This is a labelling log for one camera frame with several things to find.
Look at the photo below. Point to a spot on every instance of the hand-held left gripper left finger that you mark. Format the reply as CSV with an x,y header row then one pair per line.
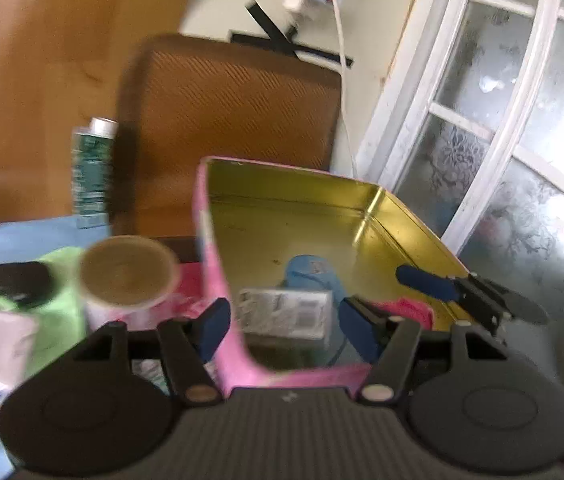
x,y
214,330

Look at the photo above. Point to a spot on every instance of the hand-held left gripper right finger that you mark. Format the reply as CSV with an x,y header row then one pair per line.
x,y
357,332

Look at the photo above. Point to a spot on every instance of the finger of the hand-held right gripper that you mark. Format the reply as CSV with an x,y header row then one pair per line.
x,y
424,281

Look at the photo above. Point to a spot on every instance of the pink cloth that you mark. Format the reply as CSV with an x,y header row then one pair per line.
x,y
407,310

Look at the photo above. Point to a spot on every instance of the green white tissue packet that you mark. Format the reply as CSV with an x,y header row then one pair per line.
x,y
284,315

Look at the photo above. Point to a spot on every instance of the blue cloth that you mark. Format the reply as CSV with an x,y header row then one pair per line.
x,y
309,272

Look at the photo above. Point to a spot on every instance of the pink biscuit tin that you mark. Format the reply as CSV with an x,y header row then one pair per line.
x,y
292,220

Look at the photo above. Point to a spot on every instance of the green cloth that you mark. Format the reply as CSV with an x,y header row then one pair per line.
x,y
59,310

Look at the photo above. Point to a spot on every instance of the round food can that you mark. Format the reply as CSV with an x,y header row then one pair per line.
x,y
127,275

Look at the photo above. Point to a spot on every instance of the white frosted glass door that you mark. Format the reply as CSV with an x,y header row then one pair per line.
x,y
512,110

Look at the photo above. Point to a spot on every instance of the green drink carton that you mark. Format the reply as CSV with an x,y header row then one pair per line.
x,y
91,175

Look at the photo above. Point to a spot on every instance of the black cloth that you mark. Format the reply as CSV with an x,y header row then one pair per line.
x,y
22,282

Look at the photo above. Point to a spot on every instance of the brown woven chair cushion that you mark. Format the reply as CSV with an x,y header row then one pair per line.
x,y
227,110

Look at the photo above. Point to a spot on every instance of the long black tape strip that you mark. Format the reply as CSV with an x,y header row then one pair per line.
x,y
322,55

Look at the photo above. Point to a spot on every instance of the short black tape strip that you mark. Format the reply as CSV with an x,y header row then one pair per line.
x,y
267,22

